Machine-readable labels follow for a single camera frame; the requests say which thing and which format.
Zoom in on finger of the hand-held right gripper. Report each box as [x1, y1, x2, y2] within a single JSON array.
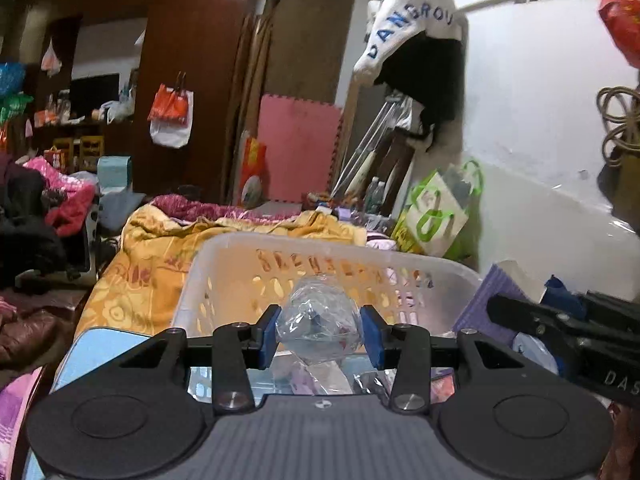
[[486, 294, 592, 357]]

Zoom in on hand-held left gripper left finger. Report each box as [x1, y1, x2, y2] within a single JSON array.
[[118, 304, 282, 415]]

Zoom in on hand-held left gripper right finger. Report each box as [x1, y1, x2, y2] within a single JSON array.
[[360, 304, 526, 415]]

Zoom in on clear plastic bag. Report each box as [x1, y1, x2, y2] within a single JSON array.
[[276, 274, 365, 366]]

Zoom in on white plastic basket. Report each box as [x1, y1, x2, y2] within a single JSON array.
[[171, 232, 483, 386]]

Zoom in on blue fabric bag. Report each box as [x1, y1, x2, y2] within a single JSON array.
[[542, 275, 588, 311]]

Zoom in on purple cloth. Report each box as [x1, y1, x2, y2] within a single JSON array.
[[452, 262, 531, 336]]

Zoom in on green and white tote bag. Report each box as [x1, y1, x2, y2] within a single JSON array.
[[392, 160, 485, 258]]

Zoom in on yellow floral blanket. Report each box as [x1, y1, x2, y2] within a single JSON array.
[[75, 202, 368, 336]]

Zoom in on brown hanging bag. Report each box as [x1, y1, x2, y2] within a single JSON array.
[[597, 150, 640, 236]]

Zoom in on red and yellow sack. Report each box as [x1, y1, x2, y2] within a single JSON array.
[[239, 132, 268, 206]]

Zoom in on pink foam mat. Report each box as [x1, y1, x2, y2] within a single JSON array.
[[257, 94, 345, 205]]

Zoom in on metal crutches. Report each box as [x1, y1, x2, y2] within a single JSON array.
[[330, 92, 416, 196]]

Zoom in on teal cardboard box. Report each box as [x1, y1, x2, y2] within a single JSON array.
[[96, 155, 134, 196]]

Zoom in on orange and white shopping bag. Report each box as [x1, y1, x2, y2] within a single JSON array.
[[148, 72, 195, 149]]

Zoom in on pink floral blanket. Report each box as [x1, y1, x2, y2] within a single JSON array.
[[22, 156, 98, 236]]

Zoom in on black hanging garment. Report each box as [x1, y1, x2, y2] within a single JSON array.
[[374, 30, 466, 153]]

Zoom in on dark clothes pile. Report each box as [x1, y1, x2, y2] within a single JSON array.
[[0, 160, 68, 291]]

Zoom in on white plastic bag on shelf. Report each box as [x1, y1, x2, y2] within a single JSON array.
[[100, 100, 135, 125]]

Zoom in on black television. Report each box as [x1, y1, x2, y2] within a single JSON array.
[[70, 73, 121, 121]]

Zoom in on brown wooden board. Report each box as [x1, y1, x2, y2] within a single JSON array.
[[260, 0, 356, 111]]

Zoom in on dark brown wooden wardrobe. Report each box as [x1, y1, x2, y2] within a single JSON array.
[[0, 0, 261, 206]]

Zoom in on red plastic bag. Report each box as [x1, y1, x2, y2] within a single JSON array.
[[598, 0, 640, 68]]

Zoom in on white hoodie with blue letters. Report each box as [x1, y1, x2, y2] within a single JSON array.
[[352, 0, 463, 87]]

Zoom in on small white hanging plastic bag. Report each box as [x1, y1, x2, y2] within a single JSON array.
[[40, 37, 63, 78]]

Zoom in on blue plastic bags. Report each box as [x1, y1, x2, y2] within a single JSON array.
[[0, 62, 26, 96]]

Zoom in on coiled brown rope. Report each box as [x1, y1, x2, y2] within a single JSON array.
[[596, 85, 640, 166]]

